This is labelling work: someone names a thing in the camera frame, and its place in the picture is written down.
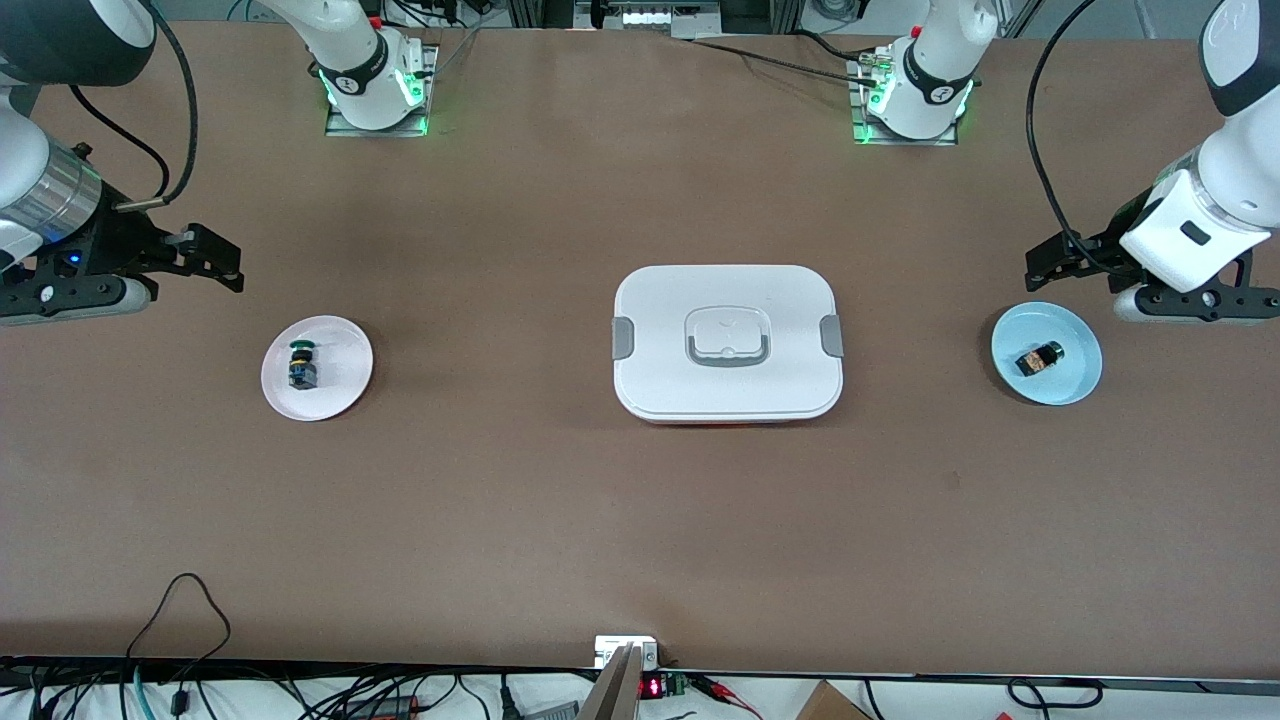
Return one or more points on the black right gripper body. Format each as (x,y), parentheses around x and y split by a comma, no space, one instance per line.
(112,246)

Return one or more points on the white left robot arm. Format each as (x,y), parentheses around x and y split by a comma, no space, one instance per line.
(1160,240)

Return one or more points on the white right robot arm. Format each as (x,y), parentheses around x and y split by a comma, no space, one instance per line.
(350,50)

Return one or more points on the light blue round plate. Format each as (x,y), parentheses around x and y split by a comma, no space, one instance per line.
(1070,385)

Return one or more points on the white round plate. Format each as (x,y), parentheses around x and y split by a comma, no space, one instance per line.
(340,390)

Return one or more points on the white lunch box grey clips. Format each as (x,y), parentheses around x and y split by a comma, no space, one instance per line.
(680,300)

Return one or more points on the black power adapter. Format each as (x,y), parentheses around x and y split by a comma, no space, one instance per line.
(385,708)

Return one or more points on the brown cardboard box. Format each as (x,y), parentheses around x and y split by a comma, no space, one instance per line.
(830,705)

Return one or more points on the red digit display module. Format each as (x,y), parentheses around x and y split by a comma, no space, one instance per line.
(652,688)

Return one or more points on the green push button switch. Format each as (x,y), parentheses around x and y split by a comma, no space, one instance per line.
(303,375)

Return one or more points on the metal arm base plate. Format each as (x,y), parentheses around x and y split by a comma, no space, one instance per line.
(400,131)
(900,141)

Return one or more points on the aluminium extrusion frame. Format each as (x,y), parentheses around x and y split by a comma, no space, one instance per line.
(540,12)

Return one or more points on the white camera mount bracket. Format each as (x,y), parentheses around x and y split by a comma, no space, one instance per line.
(612,645)

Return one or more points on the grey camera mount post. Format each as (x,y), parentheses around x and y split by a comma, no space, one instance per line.
(615,690)

